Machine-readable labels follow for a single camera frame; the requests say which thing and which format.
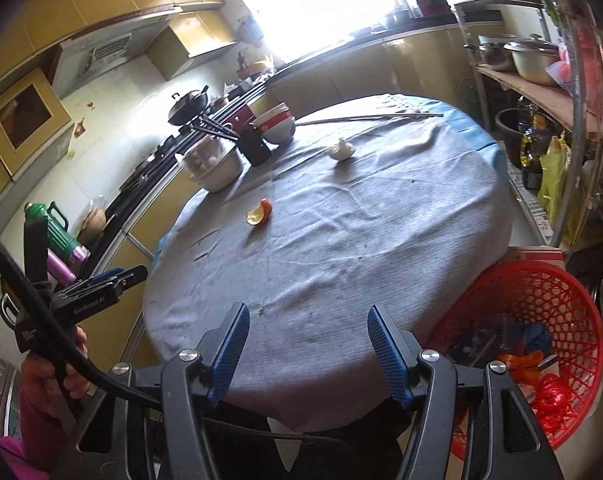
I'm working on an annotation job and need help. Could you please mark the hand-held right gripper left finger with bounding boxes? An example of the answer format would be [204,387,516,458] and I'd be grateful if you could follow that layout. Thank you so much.
[51,302,252,480]

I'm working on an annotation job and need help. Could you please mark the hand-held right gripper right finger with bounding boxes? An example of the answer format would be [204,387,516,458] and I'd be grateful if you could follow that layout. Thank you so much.
[367,304,565,480]

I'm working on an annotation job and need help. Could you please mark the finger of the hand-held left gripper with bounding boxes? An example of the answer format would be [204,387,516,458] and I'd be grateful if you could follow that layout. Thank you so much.
[56,265,149,301]

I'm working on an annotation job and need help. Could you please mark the red plastic bag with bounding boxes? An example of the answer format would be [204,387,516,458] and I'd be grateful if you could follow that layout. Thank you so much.
[534,374,573,429]

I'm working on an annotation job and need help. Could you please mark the red plastic basket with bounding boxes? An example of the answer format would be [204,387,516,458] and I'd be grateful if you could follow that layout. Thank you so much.
[426,260,603,463]

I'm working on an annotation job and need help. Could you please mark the person's left forearm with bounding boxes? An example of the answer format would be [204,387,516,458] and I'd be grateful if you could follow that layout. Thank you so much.
[0,390,79,480]

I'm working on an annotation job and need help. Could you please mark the person's left hand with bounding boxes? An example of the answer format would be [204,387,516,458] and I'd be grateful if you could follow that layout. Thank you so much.
[21,327,89,413]

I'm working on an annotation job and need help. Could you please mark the purple thermos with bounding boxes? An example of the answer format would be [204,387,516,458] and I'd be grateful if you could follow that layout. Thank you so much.
[46,249,77,286]

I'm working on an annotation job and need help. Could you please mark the brown clay pot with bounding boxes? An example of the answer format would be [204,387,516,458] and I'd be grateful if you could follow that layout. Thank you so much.
[78,207,108,246]

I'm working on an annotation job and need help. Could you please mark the green thermos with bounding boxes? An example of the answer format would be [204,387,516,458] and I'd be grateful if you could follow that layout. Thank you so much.
[24,201,83,257]

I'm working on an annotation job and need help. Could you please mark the round table with grey cloth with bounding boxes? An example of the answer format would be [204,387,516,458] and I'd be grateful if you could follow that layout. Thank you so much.
[142,94,513,433]

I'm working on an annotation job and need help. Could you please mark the gas stove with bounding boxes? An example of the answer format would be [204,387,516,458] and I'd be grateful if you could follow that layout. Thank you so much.
[118,125,207,192]

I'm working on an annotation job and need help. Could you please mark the plain white bowl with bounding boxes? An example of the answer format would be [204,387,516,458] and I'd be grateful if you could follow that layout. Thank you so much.
[191,170,242,194]

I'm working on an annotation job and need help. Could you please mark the orange peel scraps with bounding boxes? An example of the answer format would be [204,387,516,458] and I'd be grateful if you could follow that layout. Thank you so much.
[498,351,558,370]

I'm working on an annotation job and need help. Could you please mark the metal bowl with food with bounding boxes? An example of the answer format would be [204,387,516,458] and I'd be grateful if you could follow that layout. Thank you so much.
[180,137,244,184]

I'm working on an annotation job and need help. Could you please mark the orange peel piece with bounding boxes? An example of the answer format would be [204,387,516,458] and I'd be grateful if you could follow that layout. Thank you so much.
[246,198,273,227]

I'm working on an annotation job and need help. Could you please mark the blue wrapper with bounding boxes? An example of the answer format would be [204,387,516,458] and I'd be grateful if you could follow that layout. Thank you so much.
[511,322,553,357]

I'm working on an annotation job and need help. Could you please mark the black wok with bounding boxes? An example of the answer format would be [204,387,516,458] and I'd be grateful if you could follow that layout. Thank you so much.
[167,85,212,126]

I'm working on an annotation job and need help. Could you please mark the black chopstick holder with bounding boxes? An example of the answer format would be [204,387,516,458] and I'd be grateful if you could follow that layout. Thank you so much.
[191,111,273,167]

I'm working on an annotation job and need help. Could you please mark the stacked red rimmed bowls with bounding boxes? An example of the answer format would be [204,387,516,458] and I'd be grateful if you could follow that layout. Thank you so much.
[251,102,297,145]

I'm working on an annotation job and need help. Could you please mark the garlic bulb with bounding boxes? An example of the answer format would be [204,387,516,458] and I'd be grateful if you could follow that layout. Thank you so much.
[329,137,355,162]

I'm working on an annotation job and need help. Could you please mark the range hood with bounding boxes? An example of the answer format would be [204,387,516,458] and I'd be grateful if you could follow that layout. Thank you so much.
[48,14,171,100]

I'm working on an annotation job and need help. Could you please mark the yellow hanging cabinet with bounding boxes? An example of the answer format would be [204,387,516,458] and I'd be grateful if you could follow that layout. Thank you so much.
[146,2,238,81]

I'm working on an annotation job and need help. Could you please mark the long thin stick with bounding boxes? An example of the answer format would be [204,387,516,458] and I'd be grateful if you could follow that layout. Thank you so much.
[295,112,445,126]

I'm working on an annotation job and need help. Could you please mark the yellow plastic bag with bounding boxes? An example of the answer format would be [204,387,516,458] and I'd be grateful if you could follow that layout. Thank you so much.
[537,132,589,247]

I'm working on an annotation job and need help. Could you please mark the blue table cover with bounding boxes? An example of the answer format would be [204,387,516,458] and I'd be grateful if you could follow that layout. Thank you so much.
[154,104,505,262]

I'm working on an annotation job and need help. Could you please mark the black bucket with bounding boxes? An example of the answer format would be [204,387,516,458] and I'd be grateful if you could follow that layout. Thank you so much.
[495,107,543,171]

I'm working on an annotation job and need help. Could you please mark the cooking oil bottle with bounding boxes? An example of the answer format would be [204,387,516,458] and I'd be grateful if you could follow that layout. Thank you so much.
[519,115,557,191]

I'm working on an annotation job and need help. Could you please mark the metal storage rack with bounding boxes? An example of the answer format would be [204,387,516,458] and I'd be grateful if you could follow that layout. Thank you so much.
[449,0,603,263]

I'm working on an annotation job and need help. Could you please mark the window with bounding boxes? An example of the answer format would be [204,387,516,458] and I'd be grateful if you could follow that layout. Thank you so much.
[216,0,407,61]

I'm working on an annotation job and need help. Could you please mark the steel pot with lid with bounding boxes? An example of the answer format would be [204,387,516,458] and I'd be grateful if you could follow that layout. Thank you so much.
[504,34,562,87]

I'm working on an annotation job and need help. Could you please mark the red bag on rack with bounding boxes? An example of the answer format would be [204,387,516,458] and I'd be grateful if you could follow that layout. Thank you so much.
[544,42,599,92]

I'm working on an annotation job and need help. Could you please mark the black cable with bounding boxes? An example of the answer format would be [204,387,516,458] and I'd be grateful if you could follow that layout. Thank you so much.
[0,222,353,448]

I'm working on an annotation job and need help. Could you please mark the small wall fan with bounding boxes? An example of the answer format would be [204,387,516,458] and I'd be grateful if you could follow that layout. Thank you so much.
[238,15,263,44]

